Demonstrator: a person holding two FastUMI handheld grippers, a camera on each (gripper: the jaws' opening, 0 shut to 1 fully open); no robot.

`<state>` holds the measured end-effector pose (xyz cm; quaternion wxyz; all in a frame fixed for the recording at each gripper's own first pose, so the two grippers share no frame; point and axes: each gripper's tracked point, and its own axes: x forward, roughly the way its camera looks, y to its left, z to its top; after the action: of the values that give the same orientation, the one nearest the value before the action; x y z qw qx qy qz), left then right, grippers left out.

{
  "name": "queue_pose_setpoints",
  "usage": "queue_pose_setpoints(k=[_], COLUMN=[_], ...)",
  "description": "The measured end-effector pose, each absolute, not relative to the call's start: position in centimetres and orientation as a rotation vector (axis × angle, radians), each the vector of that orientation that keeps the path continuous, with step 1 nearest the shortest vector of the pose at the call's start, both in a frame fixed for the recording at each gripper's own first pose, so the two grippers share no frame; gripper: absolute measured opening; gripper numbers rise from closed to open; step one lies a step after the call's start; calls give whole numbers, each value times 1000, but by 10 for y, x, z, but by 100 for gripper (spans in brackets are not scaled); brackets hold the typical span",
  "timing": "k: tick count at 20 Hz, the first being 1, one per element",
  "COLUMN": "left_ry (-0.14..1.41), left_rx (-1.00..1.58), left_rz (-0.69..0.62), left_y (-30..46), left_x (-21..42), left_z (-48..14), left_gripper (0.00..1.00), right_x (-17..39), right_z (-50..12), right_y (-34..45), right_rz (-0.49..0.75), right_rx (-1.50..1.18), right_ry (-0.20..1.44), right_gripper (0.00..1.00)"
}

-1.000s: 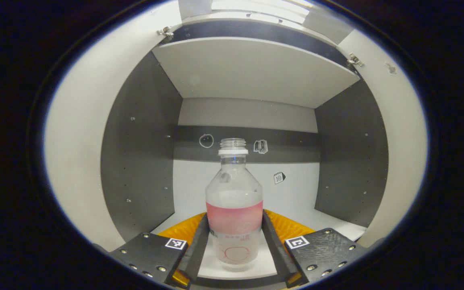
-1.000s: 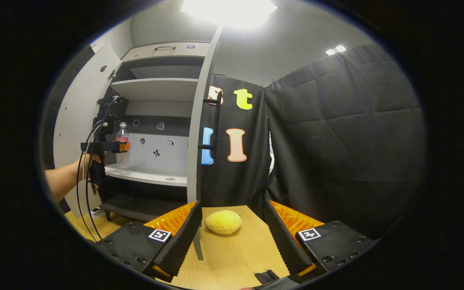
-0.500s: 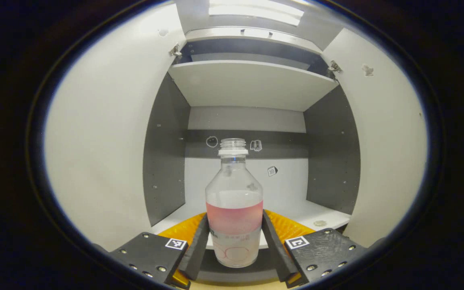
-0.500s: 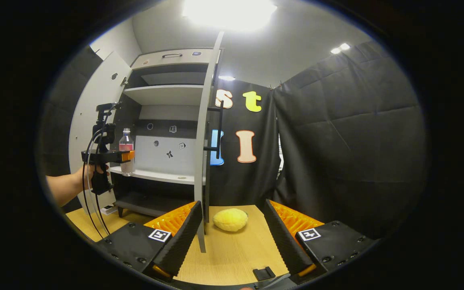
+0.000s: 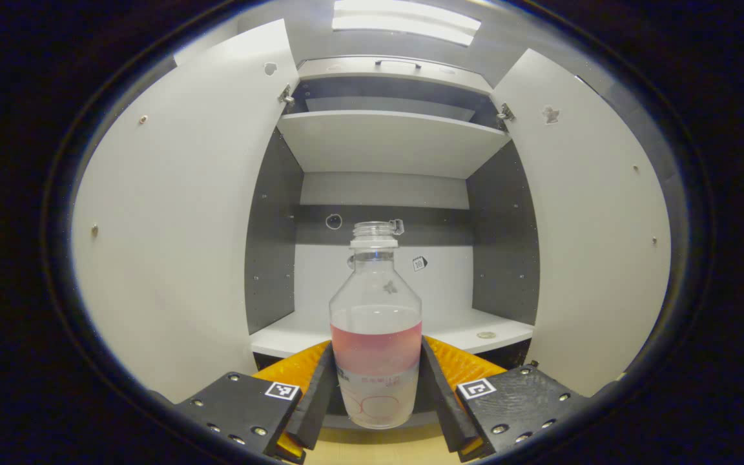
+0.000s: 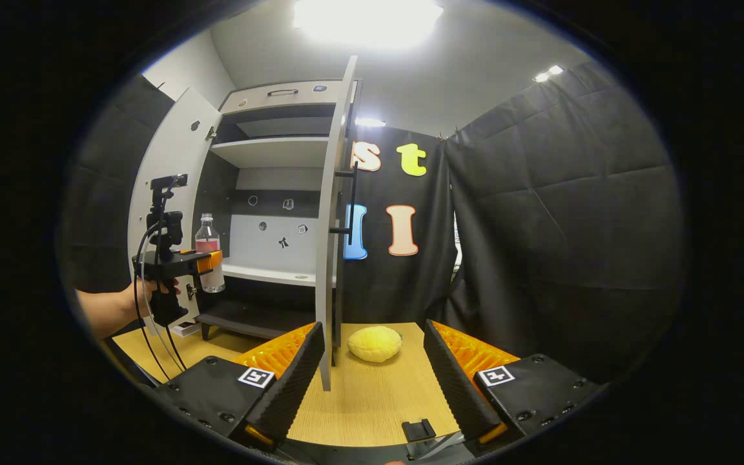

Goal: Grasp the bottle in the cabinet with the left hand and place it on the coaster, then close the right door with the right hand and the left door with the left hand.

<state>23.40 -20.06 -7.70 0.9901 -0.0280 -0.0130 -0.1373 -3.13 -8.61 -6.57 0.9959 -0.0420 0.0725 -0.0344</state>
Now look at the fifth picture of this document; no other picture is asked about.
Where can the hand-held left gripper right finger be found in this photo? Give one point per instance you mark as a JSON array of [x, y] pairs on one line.
[[440, 400]]

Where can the clear bottle with pink label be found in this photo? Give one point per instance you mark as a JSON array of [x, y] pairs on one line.
[[375, 361]]

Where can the grey cabinet door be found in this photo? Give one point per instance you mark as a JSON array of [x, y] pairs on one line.
[[591, 226], [172, 226]]

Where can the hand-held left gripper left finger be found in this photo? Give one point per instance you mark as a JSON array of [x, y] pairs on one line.
[[317, 400]]

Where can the grey cabinet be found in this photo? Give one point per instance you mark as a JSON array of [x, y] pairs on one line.
[[385, 142]]

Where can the large ceiling light panel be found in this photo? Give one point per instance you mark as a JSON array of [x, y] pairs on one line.
[[404, 22]]

